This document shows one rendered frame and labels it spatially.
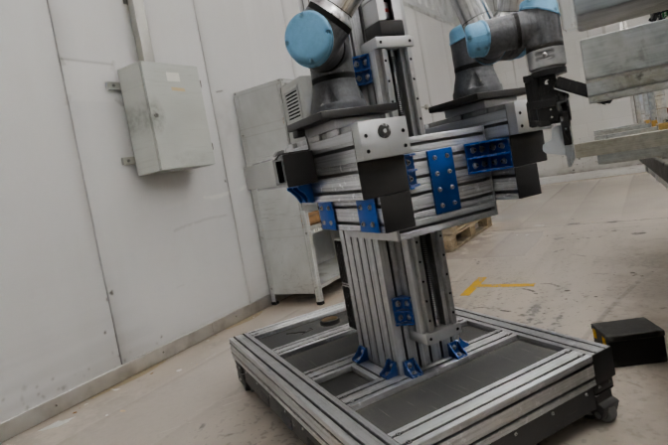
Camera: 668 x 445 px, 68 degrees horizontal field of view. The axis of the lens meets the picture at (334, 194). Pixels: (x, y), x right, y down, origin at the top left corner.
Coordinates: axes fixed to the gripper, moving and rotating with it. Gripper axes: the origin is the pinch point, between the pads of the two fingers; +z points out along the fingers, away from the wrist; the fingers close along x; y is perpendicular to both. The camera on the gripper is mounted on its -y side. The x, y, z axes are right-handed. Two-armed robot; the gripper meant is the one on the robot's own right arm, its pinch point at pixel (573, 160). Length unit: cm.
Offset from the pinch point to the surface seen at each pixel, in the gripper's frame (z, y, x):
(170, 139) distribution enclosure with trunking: -39, 200, -85
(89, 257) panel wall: 16, 227, -42
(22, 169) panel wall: -32, 229, -19
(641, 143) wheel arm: -1.5, -12.7, 1.4
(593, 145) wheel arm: -2.6, -4.4, 1.4
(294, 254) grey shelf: 47, 187, -165
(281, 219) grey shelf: 21, 192, -165
